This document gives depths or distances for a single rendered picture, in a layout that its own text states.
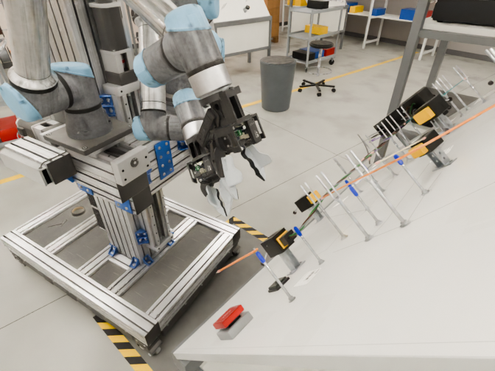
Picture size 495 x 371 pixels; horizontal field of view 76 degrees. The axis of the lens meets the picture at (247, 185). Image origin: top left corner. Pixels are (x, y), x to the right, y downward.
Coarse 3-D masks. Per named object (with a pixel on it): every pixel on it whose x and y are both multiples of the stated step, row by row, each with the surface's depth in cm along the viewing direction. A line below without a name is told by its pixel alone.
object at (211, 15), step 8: (176, 0) 90; (184, 0) 90; (192, 0) 90; (200, 0) 90; (208, 0) 90; (216, 0) 95; (208, 8) 92; (216, 8) 95; (208, 16) 95; (216, 16) 96; (224, 40) 133; (224, 48) 132; (224, 56) 133
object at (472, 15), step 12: (444, 0) 114; (456, 0) 112; (468, 0) 110; (480, 0) 108; (492, 0) 107; (432, 12) 119; (444, 12) 116; (456, 12) 114; (468, 12) 112; (480, 12) 110; (492, 12) 108; (480, 24) 112; (492, 24) 110
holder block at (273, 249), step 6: (282, 228) 69; (276, 234) 68; (264, 240) 72; (270, 240) 68; (264, 246) 70; (270, 246) 69; (276, 246) 67; (288, 246) 68; (270, 252) 70; (276, 252) 68; (282, 252) 67
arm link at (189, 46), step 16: (176, 16) 54; (192, 16) 54; (176, 32) 55; (192, 32) 54; (208, 32) 56; (176, 48) 56; (192, 48) 55; (208, 48) 55; (176, 64) 59; (192, 64) 56; (208, 64) 56
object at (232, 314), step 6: (234, 306) 60; (240, 306) 58; (228, 312) 59; (234, 312) 57; (240, 312) 58; (222, 318) 58; (228, 318) 56; (234, 318) 57; (216, 324) 58; (222, 324) 56; (228, 324) 56
